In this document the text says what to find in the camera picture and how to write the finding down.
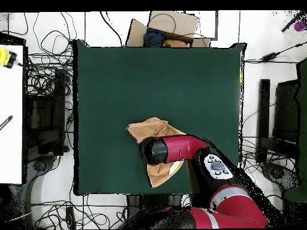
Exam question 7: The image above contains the black power adapter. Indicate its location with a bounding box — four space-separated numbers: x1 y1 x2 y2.
260 52 277 62

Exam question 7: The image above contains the green cloth covered table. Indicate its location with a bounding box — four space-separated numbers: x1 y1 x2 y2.
284 57 307 202

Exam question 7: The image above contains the dark blue garment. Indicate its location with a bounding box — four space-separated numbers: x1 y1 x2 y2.
143 28 165 48

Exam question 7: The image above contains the yellow and black tool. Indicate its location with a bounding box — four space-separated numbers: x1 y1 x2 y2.
0 47 18 69

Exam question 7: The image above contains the brown cardboard box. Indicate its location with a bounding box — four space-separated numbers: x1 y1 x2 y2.
126 10 212 48

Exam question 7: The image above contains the white side table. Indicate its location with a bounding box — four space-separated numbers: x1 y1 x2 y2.
0 44 24 184

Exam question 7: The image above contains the black marker pen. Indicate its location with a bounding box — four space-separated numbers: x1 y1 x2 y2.
0 115 13 131

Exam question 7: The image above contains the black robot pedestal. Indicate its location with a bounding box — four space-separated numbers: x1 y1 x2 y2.
126 193 183 216

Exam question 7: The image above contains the black upright bar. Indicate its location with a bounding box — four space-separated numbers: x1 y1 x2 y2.
255 78 271 164

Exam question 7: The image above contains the tan terry towel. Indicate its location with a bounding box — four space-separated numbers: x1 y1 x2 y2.
126 116 188 189

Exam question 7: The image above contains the dark green table cloth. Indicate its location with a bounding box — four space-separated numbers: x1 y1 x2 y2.
73 39 248 196

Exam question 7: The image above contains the orange garment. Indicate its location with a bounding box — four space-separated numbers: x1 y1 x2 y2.
163 38 188 48

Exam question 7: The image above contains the black equipment rack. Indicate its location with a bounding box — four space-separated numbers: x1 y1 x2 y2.
26 69 70 156

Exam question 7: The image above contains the purple round object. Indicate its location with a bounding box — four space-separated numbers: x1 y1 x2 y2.
293 20 306 32

